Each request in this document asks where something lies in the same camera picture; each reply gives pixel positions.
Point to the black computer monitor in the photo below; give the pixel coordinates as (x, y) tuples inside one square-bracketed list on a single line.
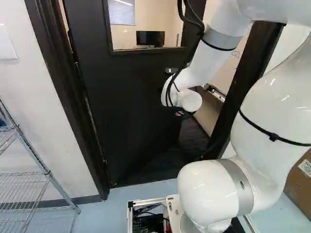
[(150, 38)]

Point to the white wall board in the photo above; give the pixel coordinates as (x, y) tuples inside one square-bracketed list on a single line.
[(6, 43)]

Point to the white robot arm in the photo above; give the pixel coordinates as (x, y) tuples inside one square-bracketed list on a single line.
[(269, 97)]

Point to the brown cardboard box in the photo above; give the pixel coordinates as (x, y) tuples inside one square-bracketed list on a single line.
[(300, 179)]

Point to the black door with window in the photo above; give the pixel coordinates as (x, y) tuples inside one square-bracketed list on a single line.
[(126, 97)]

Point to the beige desk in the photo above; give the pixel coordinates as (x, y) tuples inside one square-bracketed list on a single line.
[(211, 116)]

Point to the black door frame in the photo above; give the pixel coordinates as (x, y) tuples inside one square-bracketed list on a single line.
[(60, 72)]

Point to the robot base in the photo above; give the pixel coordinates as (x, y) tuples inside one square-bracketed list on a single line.
[(145, 217)]

